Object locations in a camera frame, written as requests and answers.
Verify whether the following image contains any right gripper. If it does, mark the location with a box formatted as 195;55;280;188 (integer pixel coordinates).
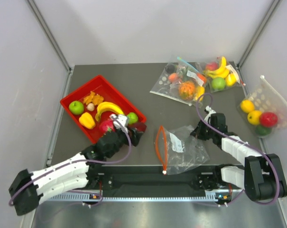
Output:
191;119;216;140

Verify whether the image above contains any dark red plum toy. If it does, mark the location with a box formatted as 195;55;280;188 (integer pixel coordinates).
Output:
132;122;147;133

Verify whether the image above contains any zip bag with red zipper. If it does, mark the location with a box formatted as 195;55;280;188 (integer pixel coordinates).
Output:
155;125;210;175

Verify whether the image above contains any yellow star fruit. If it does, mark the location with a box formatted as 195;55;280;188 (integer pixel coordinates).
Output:
78;112;96;130

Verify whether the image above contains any beige garlic toy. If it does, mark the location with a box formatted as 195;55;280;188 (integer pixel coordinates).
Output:
86;103;95;112

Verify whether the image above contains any orange mandarin cluster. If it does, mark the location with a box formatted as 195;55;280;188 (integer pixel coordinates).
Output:
83;91;104;105

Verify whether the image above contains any green apple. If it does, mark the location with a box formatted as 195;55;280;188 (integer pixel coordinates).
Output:
211;77;226;91
68;101;84;115

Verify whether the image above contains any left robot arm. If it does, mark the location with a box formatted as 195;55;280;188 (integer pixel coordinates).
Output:
9;124;146;216

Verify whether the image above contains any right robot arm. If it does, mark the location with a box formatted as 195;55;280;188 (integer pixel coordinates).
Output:
190;113;287;203

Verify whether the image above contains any yellow mango in blue-zip bag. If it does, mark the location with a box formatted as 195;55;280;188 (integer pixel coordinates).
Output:
194;86;205;101

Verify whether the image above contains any zip bag with blue zipper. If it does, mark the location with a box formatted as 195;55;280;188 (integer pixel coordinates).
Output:
168;57;207;106

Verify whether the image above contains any green apple in banana bag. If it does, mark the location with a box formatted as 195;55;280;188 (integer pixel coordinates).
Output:
211;77;226;91

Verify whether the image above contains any yellow lemon in banana bag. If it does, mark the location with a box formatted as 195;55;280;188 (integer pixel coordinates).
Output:
225;73;237;87

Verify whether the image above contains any zip bag with bananas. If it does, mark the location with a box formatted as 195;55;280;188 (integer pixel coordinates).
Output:
198;56;246;93

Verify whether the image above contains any dotted flat zip bag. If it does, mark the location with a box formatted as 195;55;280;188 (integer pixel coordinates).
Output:
150;62;182;99

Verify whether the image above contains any yellow banana bunch in bag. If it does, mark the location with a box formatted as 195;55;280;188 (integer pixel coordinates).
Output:
204;56;230;79

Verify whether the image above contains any dotted zip bag with lemons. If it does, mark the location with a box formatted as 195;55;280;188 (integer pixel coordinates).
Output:
237;75;287;138

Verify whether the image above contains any red apple in dotted bag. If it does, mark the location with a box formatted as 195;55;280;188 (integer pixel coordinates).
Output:
259;112;278;127

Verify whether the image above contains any pink dragon fruit toy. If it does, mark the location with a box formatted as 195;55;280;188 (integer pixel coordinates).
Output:
99;119;115;134

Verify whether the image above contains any banana bunch in tray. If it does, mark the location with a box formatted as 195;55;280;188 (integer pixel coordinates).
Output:
95;102;124;122

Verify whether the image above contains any orange pineapple toy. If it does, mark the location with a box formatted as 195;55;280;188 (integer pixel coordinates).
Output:
178;81;196;100

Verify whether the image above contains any yellow lemon left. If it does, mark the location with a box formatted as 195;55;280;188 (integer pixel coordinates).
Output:
240;100;255;114

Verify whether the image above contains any red plastic tray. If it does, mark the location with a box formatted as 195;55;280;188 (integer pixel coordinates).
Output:
60;75;147;143

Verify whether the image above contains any yellow orange with green stem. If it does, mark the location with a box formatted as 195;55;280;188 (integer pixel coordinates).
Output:
247;110;262;125

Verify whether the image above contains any orange tomato toy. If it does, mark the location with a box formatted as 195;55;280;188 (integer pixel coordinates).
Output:
197;73;207;84

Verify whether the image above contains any dark green avocado toy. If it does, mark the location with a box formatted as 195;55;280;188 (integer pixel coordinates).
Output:
255;125;272;137

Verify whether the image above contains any orange persimmon toy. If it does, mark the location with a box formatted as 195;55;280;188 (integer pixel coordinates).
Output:
168;73;179;83

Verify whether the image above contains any red peach toy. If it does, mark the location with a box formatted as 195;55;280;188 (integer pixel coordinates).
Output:
205;62;218;71

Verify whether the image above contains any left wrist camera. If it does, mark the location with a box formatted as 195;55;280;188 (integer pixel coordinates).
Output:
110;114;129;133

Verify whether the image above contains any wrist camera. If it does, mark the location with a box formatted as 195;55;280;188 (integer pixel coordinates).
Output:
110;114;129;133
204;106;216;123

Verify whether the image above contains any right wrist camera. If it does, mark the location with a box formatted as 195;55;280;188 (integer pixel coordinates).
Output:
204;106;216;123

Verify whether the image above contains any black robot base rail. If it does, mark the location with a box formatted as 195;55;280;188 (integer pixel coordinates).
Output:
85;165;239;197

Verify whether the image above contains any white slotted cable duct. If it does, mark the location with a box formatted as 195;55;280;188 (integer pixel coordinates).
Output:
48;191;233;202

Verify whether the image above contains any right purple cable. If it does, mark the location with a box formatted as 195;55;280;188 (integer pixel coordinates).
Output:
195;93;281;205

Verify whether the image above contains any purple cable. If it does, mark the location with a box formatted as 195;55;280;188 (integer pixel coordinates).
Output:
195;93;281;205
8;118;132;207

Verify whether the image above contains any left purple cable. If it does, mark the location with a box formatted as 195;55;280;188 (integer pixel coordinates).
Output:
8;118;132;207

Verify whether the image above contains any aluminium corner post right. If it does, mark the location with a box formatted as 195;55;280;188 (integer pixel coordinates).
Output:
236;0;282;70

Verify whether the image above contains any aluminium corner post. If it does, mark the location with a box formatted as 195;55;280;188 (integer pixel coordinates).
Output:
236;0;282;70
25;0;72;73

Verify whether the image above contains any aluminium corner post left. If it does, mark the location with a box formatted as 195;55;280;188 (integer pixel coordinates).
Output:
25;0;72;73

